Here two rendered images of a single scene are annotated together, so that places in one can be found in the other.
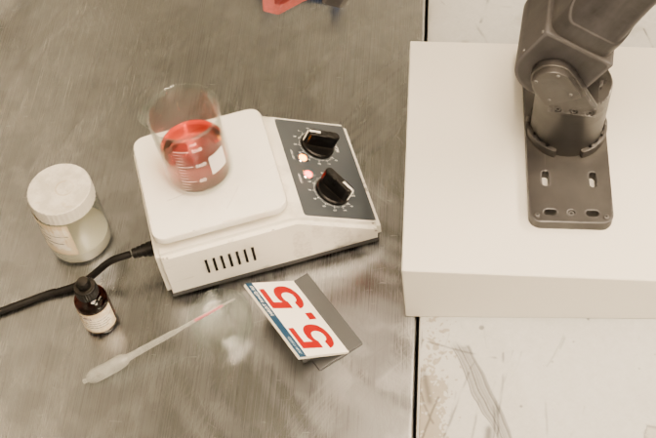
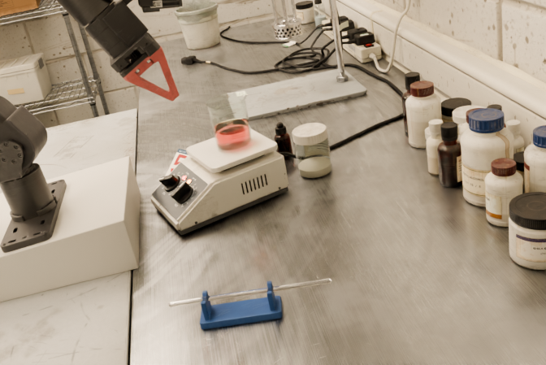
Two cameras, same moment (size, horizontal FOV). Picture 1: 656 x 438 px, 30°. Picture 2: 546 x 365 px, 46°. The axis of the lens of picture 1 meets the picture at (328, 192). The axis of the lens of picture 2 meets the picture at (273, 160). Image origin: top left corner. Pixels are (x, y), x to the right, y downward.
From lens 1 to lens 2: 1.68 m
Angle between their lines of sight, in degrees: 101
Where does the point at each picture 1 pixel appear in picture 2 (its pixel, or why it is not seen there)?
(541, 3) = (19, 119)
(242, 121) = (218, 162)
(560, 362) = not seen: hidden behind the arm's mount
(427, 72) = (113, 211)
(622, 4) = not seen: outside the picture
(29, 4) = (464, 247)
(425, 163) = (116, 183)
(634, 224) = not seen: hidden behind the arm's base
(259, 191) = (200, 147)
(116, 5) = (389, 264)
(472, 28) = (93, 318)
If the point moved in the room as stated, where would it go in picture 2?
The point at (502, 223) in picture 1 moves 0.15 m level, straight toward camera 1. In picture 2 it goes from (80, 180) to (90, 146)
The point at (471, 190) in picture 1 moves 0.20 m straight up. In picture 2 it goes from (93, 183) to (55, 66)
